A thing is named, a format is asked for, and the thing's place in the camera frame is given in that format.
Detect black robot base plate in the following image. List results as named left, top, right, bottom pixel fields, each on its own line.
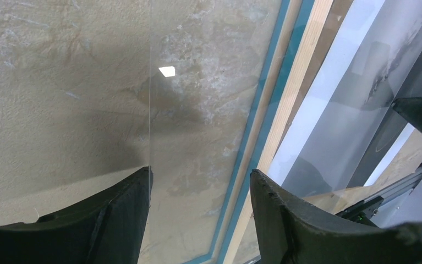
left=336, top=196, right=384, bottom=227

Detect brown cardboard backing board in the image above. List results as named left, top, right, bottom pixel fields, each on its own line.
left=282, top=0, right=422, bottom=216

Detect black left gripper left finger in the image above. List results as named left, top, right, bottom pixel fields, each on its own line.
left=0, top=167, right=154, bottom=263

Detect grey landscape photo print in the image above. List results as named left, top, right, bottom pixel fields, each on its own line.
left=267, top=0, right=422, bottom=199

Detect blue wooden picture frame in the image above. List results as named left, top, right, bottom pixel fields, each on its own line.
left=191, top=1, right=333, bottom=263

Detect aluminium front rail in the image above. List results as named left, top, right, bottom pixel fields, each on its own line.
left=361, top=163, right=422, bottom=208

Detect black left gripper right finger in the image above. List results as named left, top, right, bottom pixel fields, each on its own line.
left=250, top=169, right=422, bottom=263

